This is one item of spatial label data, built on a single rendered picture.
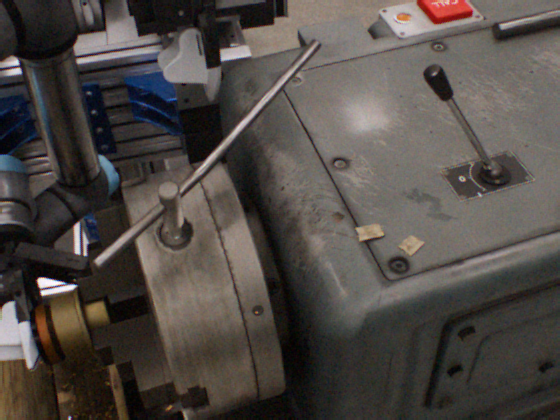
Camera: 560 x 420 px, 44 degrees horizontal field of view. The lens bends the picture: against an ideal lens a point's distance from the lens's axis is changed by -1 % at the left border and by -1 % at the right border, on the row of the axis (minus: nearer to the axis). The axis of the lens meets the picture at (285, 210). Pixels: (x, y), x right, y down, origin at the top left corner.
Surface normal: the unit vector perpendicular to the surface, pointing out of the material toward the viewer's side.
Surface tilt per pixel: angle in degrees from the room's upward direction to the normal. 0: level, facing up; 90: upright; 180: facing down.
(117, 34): 0
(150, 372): 4
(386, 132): 0
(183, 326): 48
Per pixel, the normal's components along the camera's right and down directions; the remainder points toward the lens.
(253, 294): 0.20, 0.01
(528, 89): -0.03, -0.66
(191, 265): 0.11, -0.30
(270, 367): 0.31, 0.58
